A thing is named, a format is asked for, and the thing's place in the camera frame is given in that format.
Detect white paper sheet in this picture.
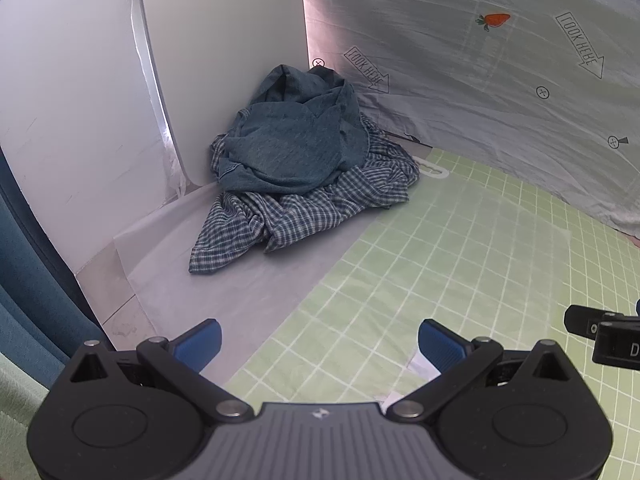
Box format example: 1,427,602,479
114,180,386,386

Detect white plastic handle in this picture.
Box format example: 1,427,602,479
414,156,452,180

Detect blue curtain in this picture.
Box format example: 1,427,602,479
0,149,117,393

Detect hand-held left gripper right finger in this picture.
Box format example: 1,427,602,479
386,318,572,422

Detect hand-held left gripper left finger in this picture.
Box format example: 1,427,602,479
69,318,255,422

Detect blue denim pants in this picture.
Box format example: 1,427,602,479
216,64,371,196

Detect grey printed bed sheet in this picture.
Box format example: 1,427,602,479
299,0,640,238

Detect white foam board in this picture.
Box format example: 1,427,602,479
0,0,187,277
136,0,313,188

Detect light green cloth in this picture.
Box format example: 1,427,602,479
0,350,53,480

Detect blue plaid shirt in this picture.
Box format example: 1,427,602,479
188,114,421,276

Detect green grid mat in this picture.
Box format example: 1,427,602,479
224,146,640,466

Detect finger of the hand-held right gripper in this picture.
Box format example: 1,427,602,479
592,312,640,366
564,304,627,337

